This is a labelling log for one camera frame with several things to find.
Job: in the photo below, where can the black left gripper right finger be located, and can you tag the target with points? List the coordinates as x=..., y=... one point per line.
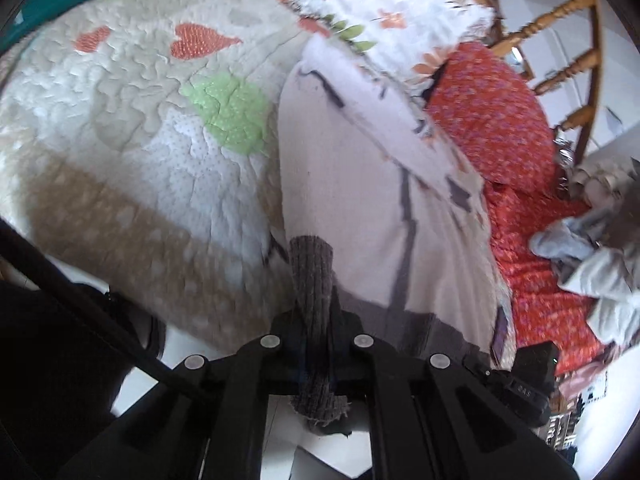
x=439, y=419

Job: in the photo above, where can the grey clothes pile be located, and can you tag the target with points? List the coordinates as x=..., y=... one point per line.
x=596, y=255

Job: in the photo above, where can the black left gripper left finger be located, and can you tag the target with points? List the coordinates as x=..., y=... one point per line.
x=215, y=430

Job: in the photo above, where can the pale pink knit sweater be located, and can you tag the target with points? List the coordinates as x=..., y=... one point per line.
x=384, y=217

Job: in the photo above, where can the cream heart pattern quilt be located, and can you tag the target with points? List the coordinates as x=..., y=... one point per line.
x=139, y=144

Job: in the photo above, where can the red floral bedsheet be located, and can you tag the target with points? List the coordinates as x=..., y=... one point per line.
x=497, y=121

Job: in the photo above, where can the wooden stair railing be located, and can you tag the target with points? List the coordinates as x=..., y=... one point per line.
x=557, y=47

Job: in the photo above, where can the white floral pillow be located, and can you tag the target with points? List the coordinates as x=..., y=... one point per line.
x=407, y=40

